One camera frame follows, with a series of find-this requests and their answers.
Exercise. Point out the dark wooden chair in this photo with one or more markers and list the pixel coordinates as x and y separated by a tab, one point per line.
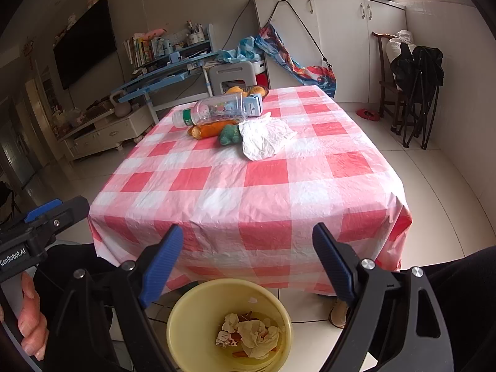
388	85

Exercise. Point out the white plastic stool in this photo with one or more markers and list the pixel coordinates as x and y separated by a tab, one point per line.
232	70

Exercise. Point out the blue study desk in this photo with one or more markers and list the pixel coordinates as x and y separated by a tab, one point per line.
155	81

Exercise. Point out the large orange peel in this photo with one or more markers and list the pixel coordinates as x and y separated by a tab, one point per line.
213	129

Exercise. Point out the teal patterned cloth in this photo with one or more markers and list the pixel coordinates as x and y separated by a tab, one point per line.
242	46

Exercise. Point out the beige kettlebell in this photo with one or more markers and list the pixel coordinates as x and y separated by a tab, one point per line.
123	109

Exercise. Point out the pink plush toy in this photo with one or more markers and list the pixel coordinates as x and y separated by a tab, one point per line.
155	33

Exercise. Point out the white pen holder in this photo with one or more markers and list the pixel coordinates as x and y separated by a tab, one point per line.
195	38

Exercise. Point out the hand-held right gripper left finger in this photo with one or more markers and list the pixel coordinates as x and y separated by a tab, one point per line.
162	263

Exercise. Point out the colourful printed cloth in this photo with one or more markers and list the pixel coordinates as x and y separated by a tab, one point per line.
310	75

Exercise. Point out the green wrapper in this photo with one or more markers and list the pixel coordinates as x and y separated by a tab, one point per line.
229	135

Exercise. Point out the blue milk carton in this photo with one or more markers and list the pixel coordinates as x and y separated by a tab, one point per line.
252	104

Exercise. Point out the white cabinet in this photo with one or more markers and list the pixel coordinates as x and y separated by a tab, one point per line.
348	35

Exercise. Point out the clear plastic bottle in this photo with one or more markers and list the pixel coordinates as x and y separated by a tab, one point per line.
221	110

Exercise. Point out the person's left hand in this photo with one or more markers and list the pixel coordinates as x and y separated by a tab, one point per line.
35	329

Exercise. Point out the yellow mango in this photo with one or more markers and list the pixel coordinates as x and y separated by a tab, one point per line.
260	92
234	90

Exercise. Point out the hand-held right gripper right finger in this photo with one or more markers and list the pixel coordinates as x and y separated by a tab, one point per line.
333	267

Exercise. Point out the white sack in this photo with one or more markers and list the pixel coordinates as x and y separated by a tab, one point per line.
405	37

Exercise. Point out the black folding chair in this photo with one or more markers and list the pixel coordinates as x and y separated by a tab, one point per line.
426	66

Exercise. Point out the red white checked tablecloth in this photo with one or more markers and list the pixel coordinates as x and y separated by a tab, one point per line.
271	186

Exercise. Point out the yellow plastic bin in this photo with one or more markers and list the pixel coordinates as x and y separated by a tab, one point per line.
186	317

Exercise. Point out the white storage box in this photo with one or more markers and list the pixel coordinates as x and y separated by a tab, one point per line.
259	66

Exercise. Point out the red slipper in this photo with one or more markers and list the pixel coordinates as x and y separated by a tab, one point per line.
368	114

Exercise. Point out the dark wicker fruit basket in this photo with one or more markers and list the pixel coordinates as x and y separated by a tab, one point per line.
266	95

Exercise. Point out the person's sandalled foot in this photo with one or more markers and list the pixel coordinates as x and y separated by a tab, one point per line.
339	314

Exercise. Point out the person's black trousers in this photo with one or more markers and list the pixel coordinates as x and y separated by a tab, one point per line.
465	298

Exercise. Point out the large white tissue paper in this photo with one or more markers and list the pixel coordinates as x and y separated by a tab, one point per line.
263	139

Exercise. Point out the black television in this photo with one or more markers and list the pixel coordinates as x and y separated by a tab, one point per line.
85	42

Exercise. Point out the row of books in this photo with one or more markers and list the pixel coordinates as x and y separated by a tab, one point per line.
139	48

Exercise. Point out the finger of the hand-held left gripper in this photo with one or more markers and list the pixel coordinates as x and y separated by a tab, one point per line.
66	217

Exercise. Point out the white television stand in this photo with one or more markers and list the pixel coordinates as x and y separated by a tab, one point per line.
108	130

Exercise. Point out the red wall ornament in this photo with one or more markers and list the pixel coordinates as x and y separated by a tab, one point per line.
28	46

